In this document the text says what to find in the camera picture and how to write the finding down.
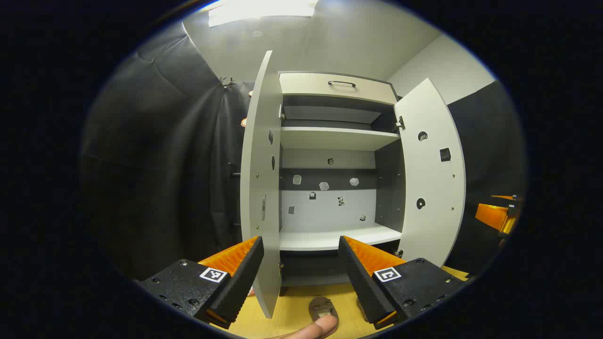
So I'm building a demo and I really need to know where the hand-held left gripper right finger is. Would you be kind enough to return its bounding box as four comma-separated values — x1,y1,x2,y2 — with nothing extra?
338,235,469,330

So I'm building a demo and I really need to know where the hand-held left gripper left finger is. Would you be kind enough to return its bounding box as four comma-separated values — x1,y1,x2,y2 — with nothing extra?
137,235,265,330

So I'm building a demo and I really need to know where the black door handle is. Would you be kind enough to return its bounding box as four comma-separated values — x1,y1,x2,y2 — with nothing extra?
228,161,242,227

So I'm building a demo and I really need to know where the ceiling light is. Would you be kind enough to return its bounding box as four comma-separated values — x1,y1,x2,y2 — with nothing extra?
208,0,318,27

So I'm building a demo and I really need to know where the white cabinet drawer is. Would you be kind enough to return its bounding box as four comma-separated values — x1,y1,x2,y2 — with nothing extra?
279,72,399,105

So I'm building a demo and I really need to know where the brown shoe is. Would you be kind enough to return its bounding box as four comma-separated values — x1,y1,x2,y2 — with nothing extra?
309,296,339,322

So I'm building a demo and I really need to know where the white shoe cabinet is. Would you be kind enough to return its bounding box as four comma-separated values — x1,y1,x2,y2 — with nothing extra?
278,71,406,288

